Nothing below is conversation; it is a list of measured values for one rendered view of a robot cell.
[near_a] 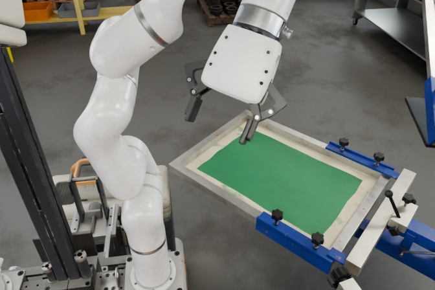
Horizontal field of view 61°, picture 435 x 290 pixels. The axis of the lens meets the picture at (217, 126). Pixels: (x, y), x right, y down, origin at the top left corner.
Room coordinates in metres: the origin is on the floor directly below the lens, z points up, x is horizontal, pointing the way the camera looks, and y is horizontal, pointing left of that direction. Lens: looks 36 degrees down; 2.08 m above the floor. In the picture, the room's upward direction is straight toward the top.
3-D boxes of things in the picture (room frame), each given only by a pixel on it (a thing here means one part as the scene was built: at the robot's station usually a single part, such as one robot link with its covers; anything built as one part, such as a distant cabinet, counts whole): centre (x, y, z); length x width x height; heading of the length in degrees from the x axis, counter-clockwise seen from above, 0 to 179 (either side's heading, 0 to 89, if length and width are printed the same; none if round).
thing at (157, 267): (0.62, 0.18, 1.21); 0.16 x 0.13 x 0.15; 8
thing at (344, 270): (0.67, -0.39, 1.02); 0.07 x 0.06 x 0.07; 110
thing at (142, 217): (0.62, 0.18, 1.37); 0.13 x 0.10 x 0.16; 5
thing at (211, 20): (6.26, -0.14, 0.23); 1.27 x 0.88 x 0.46; 9
